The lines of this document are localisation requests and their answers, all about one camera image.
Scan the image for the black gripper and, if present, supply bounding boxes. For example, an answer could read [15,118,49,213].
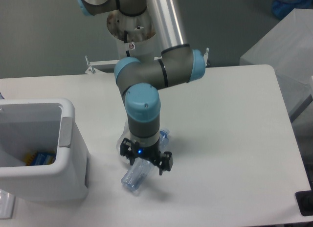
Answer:
[120,138,173,176]

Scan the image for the clear plastic water bottle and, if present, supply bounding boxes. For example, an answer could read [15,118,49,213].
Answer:
[121,128,170,192]

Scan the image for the white plastic wrapper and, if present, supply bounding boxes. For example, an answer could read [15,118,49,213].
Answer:
[116,120,130,165]

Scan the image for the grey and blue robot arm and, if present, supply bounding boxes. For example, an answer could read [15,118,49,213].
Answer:
[77,0,207,172]

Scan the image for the blue yellow trash in can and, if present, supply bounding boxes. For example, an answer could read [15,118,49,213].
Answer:
[23,152,56,166]

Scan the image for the white trash can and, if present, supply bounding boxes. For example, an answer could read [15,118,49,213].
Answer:
[0,98,90,202]

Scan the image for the clear plastic item bottom left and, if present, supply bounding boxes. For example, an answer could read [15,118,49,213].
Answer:
[0,190,15,220]

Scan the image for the black device at table edge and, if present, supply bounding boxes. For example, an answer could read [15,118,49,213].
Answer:
[295,190,313,216]

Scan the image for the grey covered table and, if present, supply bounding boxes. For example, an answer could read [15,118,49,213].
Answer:
[239,9,313,118]

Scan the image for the blue bag in corner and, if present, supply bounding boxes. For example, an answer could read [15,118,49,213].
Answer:
[271,0,313,20]

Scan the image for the white pedestal base frame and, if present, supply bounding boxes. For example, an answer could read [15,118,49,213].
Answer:
[85,47,210,74]

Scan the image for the black cable on pedestal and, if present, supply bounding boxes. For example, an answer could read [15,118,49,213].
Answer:
[123,30,132,58]

